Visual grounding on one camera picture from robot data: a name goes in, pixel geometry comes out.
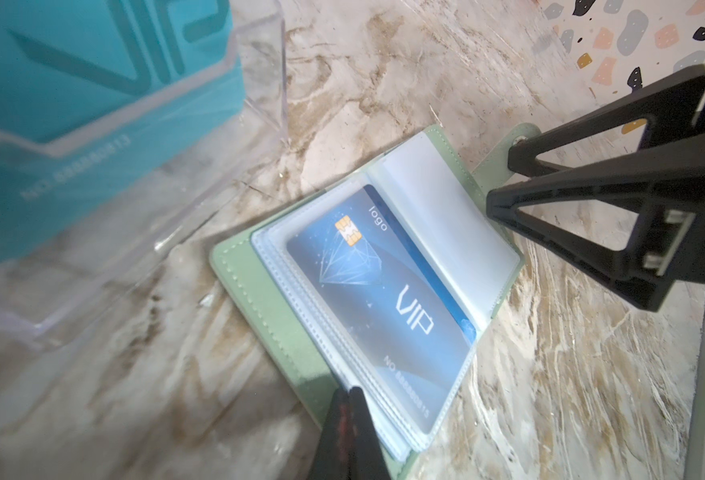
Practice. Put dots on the teal VIP credit card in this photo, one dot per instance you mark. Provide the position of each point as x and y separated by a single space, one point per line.
94 95

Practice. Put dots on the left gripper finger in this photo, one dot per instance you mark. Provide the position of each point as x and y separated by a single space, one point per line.
349 447

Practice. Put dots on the green card holder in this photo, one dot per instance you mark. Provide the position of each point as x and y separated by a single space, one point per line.
442 206

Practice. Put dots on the blue VIP credit card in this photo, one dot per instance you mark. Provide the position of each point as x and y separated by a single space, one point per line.
384 294

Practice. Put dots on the clear acrylic card stand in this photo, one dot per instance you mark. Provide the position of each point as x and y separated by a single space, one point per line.
46 295

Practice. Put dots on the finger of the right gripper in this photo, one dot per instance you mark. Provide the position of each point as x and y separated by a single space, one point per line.
635 224
668 107

